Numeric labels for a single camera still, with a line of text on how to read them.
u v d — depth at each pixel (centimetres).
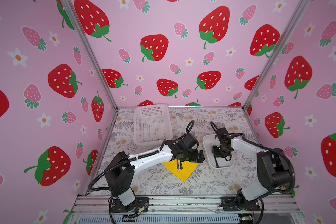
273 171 46
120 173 43
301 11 70
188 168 88
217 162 90
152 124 109
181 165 88
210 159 90
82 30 77
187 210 73
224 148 75
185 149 62
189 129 65
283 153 48
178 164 88
